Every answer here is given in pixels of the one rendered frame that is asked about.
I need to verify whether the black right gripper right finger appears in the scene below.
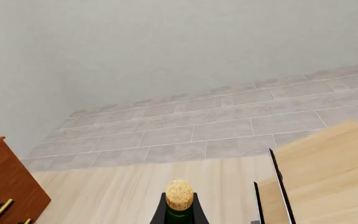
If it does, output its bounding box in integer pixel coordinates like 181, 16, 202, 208
193, 192, 211, 224

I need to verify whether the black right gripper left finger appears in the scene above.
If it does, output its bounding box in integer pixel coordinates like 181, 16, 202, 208
149, 192, 168, 224

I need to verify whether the green wine bottle with cork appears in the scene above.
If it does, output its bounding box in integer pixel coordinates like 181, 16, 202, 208
165, 179, 196, 224

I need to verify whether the pale wooden wine rack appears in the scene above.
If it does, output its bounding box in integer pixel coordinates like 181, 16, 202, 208
253, 118, 358, 224

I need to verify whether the red-brown wooden cabinet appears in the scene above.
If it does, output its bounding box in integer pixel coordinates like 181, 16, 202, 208
0, 136, 52, 224

